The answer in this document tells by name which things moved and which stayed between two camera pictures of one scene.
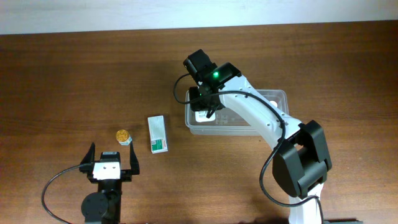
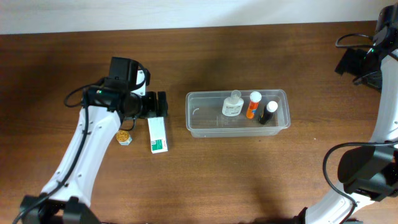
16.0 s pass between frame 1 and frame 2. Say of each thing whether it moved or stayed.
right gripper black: moved
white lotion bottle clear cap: moved
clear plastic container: stayed
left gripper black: moved
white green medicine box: stayed
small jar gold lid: stayed
